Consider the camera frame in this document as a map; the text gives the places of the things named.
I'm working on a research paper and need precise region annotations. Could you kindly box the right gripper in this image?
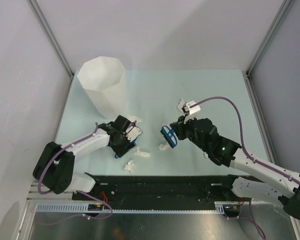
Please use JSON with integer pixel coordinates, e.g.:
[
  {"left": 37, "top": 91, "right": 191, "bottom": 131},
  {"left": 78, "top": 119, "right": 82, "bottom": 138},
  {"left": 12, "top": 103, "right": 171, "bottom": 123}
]
[{"left": 170, "top": 113, "right": 209, "bottom": 153}]

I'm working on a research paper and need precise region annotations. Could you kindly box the blue dustpan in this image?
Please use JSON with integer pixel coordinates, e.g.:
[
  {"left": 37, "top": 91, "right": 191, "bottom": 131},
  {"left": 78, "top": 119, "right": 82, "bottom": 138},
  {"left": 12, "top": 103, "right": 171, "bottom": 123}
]
[{"left": 112, "top": 137, "right": 138, "bottom": 159}]

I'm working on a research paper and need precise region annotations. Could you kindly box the blue hand brush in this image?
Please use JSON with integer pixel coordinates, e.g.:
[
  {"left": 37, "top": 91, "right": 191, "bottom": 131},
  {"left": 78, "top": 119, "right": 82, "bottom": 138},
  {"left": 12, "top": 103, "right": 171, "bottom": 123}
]
[{"left": 160, "top": 125, "right": 178, "bottom": 148}]

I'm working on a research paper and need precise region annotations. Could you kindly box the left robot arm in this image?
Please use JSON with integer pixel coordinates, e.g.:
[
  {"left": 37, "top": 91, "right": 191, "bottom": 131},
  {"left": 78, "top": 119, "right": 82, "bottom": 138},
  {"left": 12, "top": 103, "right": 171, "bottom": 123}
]
[{"left": 32, "top": 115, "right": 143, "bottom": 200}]

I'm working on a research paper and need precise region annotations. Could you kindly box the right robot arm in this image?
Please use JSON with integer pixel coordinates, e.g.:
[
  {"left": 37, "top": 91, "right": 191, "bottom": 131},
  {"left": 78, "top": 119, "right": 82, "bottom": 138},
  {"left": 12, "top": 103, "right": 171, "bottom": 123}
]
[{"left": 170, "top": 116, "right": 300, "bottom": 220}]

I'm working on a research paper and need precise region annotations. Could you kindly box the paper scrap front centre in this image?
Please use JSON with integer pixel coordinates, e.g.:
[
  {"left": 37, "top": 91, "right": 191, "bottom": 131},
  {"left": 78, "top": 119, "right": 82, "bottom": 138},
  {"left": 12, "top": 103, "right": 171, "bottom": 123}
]
[{"left": 132, "top": 146, "right": 151, "bottom": 158}]

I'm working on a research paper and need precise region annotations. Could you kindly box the paper scrap near bin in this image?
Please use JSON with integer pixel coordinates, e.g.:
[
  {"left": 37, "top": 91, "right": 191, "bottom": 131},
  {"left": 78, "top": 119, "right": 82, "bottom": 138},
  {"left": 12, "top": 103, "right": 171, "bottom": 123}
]
[{"left": 125, "top": 114, "right": 143, "bottom": 123}]

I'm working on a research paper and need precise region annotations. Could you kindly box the paper scrap front left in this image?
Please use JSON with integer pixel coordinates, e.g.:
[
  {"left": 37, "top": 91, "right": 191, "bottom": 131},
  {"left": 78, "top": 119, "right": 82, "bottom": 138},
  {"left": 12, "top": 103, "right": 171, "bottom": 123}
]
[{"left": 123, "top": 159, "right": 135, "bottom": 174}]

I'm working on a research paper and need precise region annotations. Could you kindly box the paper scrap far right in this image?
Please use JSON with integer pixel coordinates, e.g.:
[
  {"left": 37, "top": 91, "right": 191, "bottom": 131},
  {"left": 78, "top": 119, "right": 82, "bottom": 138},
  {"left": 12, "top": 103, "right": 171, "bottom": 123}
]
[{"left": 176, "top": 98, "right": 187, "bottom": 113}]

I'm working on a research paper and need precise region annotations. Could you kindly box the white faceted bin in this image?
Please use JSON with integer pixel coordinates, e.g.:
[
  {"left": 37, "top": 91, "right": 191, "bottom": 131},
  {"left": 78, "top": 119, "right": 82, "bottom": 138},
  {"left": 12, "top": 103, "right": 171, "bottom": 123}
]
[{"left": 77, "top": 56, "right": 127, "bottom": 120}]

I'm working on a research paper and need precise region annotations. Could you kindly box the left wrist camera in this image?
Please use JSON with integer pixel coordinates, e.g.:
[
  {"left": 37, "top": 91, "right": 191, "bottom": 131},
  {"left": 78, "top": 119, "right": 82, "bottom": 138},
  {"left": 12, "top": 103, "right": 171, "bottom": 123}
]
[{"left": 125, "top": 124, "right": 143, "bottom": 142}]

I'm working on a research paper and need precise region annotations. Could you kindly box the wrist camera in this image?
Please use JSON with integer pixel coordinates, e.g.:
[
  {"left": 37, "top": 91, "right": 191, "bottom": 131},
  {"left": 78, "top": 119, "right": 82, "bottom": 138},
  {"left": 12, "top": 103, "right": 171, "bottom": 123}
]
[
  {"left": 181, "top": 100, "right": 201, "bottom": 122},
  {"left": 125, "top": 124, "right": 143, "bottom": 142}
]

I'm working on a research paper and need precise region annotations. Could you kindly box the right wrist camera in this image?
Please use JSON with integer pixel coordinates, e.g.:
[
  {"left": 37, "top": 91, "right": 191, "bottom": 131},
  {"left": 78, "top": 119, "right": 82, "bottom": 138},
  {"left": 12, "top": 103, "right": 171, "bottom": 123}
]
[{"left": 181, "top": 100, "right": 201, "bottom": 122}]

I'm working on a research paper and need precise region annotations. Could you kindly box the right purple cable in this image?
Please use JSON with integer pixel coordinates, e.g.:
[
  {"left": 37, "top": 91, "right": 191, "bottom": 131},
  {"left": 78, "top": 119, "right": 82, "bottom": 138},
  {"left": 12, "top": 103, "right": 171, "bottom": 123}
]
[{"left": 194, "top": 96, "right": 300, "bottom": 239}]

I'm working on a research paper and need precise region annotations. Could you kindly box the purple cable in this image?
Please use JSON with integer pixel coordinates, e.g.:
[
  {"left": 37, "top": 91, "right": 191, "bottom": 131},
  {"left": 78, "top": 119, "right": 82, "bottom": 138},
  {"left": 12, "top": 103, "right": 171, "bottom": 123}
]
[
  {"left": 194, "top": 96, "right": 300, "bottom": 239},
  {"left": 34, "top": 122, "right": 116, "bottom": 227}
]

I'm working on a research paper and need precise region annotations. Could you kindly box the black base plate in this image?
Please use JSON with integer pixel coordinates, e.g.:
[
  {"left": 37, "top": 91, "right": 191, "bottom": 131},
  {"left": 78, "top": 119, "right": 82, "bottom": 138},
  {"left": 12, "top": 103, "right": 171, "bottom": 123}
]
[{"left": 71, "top": 174, "right": 251, "bottom": 210}]

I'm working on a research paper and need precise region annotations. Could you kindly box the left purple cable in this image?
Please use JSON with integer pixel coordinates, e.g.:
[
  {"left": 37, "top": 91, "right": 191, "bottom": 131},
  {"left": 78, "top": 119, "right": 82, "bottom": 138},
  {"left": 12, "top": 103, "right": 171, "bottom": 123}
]
[{"left": 34, "top": 122, "right": 116, "bottom": 227}]

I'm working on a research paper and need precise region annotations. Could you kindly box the right aluminium side rail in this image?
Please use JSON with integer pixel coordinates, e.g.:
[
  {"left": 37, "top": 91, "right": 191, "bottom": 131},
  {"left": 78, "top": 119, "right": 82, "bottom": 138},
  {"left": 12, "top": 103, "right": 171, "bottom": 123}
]
[{"left": 242, "top": 71, "right": 278, "bottom": 164}]

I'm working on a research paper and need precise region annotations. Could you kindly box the white slotted cable duct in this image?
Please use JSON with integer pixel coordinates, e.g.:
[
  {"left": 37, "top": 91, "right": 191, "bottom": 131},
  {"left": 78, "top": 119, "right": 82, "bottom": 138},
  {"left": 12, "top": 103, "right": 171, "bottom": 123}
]
[{"left": 34, "top": 200, "right": 228, "bottom": 214}]

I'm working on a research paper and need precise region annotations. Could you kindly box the right aluminium frame post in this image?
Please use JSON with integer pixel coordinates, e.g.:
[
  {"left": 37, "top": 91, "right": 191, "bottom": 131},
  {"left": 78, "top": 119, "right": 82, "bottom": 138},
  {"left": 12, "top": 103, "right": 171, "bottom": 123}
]
[{"left": 245, "top": 0, "right": 295, "bottom": 77}]

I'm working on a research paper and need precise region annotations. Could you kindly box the aluminium frame post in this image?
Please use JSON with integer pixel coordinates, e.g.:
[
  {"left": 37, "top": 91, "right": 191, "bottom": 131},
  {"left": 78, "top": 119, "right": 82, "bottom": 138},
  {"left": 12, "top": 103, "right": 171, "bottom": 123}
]
[
  {"left": 245, "top": 0, "right": 295, "bottom": 77},
  {"left": 26, "top": 0, "right": 75, "bottom": 80}
]

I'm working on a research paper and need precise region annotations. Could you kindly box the left aluminium frame post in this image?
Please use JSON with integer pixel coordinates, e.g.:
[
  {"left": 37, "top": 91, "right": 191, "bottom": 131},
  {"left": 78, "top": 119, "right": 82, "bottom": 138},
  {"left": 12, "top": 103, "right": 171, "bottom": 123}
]
[{"left": 26, "top": 0, "right": 75, "bottom": 80}]

